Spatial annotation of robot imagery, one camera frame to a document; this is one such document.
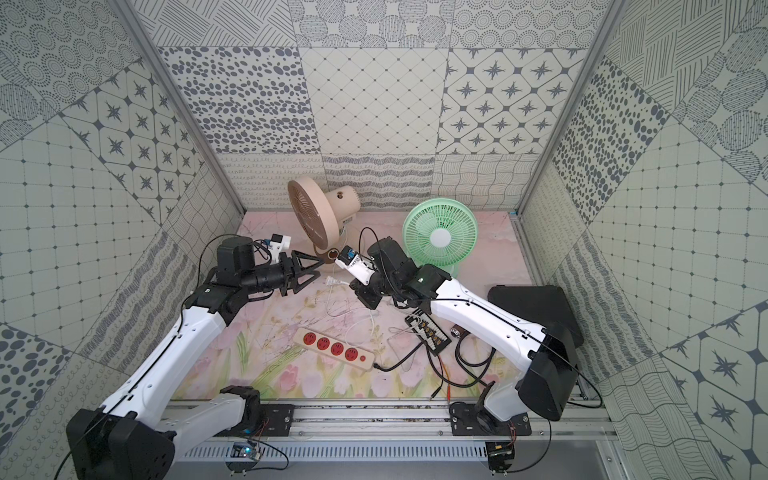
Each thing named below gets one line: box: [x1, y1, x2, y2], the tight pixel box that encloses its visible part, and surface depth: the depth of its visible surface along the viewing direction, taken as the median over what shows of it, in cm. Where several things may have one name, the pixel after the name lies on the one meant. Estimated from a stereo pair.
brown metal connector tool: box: [450, 324, 471, 341], surface depth 88 cm
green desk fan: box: [402, 198, 478, 278], surface depth 83 cm
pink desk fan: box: [287, 176, 361, 263], surface depth 86 cm
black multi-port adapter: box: [404, 309, 452, 356], surface depth 90 cm
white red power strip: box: [293, 327, 376, 371], surface depth 85 cm
